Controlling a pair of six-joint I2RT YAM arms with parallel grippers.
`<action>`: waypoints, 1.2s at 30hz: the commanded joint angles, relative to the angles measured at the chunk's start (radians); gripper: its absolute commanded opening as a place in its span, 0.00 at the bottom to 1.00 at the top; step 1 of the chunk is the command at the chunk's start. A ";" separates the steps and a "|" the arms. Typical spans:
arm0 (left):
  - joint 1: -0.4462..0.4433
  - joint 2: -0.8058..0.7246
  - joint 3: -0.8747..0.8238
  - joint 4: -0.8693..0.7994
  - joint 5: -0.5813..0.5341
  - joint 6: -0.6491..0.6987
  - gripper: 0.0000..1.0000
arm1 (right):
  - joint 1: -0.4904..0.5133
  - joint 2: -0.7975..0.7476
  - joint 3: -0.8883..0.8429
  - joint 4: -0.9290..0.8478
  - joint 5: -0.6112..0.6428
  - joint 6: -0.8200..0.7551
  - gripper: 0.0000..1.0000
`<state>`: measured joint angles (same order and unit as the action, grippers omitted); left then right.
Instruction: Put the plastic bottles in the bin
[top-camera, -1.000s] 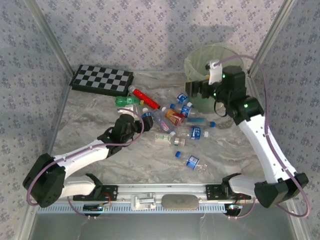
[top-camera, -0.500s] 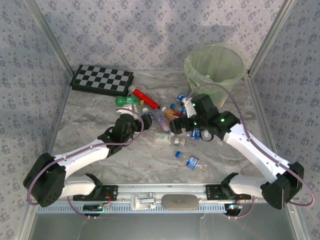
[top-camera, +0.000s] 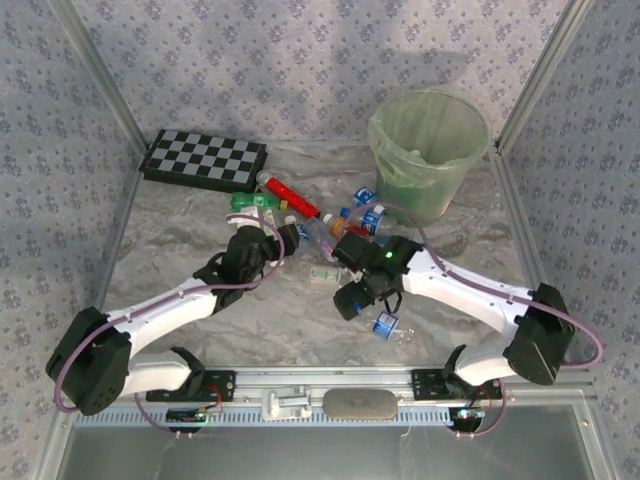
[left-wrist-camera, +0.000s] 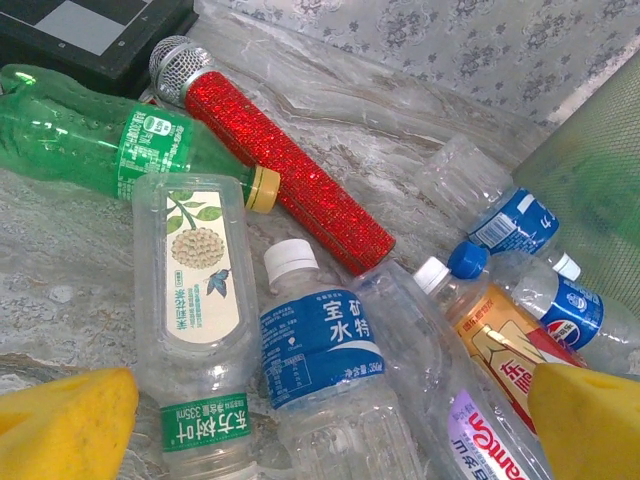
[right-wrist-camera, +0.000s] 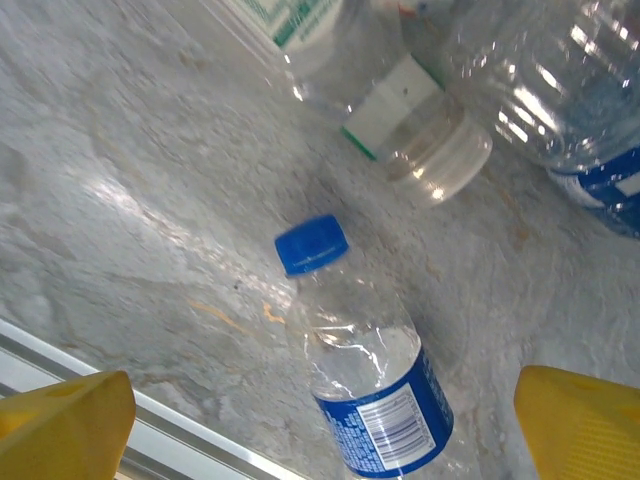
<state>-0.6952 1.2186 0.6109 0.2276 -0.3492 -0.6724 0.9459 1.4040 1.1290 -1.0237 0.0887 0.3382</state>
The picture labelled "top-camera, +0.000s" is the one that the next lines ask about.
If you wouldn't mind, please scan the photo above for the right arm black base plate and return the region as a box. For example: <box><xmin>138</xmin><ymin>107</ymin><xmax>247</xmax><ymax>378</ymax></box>
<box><xmin>410</xmin><ymin>368</ymin><xmax>504</xmax><ymax>401</ymax></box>

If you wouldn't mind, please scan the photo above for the aluminium frame post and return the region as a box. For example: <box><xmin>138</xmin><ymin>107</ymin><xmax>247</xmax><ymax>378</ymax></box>
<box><xmin>492</xmin><ymin>0</ymin><xmax>596</xmax><ymax>156</ymax></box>
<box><xmin>47</xmin><ymin>0</ymin><xmax>151</xmax><ymax>156</ymax></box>

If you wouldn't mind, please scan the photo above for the blue-label bottle with white cap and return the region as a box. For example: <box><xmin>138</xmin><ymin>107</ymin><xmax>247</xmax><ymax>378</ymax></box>
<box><xmin>283</xmin><ymin>214</ymin><xmax>314</xmax><ymax>241</ymax></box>

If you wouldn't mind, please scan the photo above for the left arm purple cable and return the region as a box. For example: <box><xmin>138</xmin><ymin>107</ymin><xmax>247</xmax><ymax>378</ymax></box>
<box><xmin>52</xmin><ymin>214</ymin><xmax>286</xmax><ymax>441</ymax></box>

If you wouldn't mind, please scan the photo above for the grey slotted cable duct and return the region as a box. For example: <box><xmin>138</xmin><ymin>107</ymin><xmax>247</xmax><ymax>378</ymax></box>
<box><xmin>74</xmin><ymin>402</ymin><xmax>481</xmax><ymax>427</ymax></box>

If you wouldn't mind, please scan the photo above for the red-label bottle with white cap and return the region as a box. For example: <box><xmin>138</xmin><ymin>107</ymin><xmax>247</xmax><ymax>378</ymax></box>
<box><xmin>322</xmin><ymin>213</ymin><xmax>371</xmax><ymax>239</ymax></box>

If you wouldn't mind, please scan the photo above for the translucent green bin with liner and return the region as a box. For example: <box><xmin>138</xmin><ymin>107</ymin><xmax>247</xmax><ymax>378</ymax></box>
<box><xmin>367</xmin><ymin>84</ymin><xmax>494</xmax><ymax>224</ymax></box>

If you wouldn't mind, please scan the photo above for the aluminium rail with arm bases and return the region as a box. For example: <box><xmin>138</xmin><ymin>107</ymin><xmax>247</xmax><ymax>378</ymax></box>
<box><xmin>202</xmin><ymin>367</ymin><xmax>596</xmax><ymax>401</ymax></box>

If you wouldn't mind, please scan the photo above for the white latch bracket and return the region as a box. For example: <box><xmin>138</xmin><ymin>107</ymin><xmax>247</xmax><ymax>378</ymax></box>
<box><xmin>261</xmin><ymin>385</ymin><xmax>314</xmax><ymax>420</ymax></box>

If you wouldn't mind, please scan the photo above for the grey oval pad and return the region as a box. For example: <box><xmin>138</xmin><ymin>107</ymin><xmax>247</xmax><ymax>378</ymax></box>
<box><xmin>322</xmin><ymin>388</ymin><xmax>400</xmax><ymax>421</ymax></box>

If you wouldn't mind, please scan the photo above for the red glitter microphone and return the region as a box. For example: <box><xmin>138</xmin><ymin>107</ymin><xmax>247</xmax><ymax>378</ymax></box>
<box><xmin>257</xmin><ymin>171</ymin><xmax>321</xmax><ymax>220</ymax></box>

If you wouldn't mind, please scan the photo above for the small green white carton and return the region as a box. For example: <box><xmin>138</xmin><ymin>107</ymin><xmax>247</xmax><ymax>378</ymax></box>
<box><xmin>308</xmin><ymin>267</ymin><xmax>344</xmax><ymax>285</ymax></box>

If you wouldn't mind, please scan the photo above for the clear bottle blue label blue cap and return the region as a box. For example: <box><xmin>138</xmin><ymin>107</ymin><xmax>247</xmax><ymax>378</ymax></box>
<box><xmin>339</xmin><ymin>203</ymin><xmax>399</xmax><ymax>236</ymax></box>

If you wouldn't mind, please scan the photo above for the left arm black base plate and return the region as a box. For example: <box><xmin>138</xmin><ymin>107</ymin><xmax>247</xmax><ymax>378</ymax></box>
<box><xmin>145</xmin><ymin>369</ymin><xmax>237</xmax><ymax>404</ymax></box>

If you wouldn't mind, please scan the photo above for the crushed bottle blue label blue cap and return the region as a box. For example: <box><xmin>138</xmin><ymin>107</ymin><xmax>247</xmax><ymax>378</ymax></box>
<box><xmin>351</xmin><ymin>299</ymin><xmax>416</xmax><ymax>344</ymax></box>

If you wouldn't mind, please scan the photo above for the black grey chessboard box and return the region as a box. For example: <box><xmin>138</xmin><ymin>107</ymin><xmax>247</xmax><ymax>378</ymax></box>
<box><xmin>138</xmin><ymin>128</ymin><xmax>270</xmax><ymax>195</ymax></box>

